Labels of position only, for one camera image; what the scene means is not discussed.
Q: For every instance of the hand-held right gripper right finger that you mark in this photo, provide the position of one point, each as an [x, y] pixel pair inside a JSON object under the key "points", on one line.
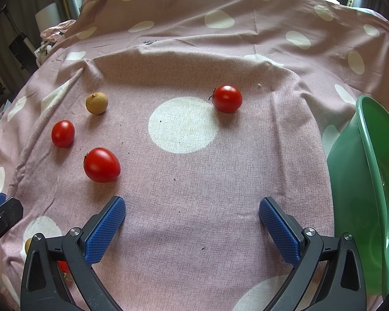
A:
{"points": [[280, 230]]}

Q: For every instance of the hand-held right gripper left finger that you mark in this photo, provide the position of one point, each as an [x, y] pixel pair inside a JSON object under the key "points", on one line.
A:
{"points": [[105, 230]]}

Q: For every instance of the green plastic bowl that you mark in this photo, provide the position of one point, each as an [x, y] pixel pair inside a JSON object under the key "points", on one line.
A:
{"points": [[353, 184]]}

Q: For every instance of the tan longan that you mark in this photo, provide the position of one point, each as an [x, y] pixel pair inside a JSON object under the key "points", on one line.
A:
{"points": [[28, 245], [97, 104]]}

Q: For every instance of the large red cherry tomato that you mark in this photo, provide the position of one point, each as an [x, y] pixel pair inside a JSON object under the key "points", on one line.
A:
{"points": [[102, 165]]}

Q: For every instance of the pink polka dot blanket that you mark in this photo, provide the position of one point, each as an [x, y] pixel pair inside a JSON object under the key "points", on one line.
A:
{"points": [[188, 184]]}

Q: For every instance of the small red cherry tomato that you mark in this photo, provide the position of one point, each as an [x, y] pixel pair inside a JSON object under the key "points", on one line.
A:
{"points": [[63, 133]]}

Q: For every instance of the red cherry tomato with stem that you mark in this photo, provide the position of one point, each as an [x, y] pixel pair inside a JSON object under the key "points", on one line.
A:
{"points": [[227, 98]]}

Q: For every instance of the black box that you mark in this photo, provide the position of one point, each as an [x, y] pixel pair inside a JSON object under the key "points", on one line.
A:
{"points": [[21, 48]]}

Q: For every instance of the floral cloth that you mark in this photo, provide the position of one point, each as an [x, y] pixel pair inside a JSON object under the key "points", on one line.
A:
{"points": [[53, 34]]}

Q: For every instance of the white lamp shade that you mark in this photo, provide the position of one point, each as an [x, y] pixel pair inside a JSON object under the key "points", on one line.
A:
{"points": [[47, 17]]}

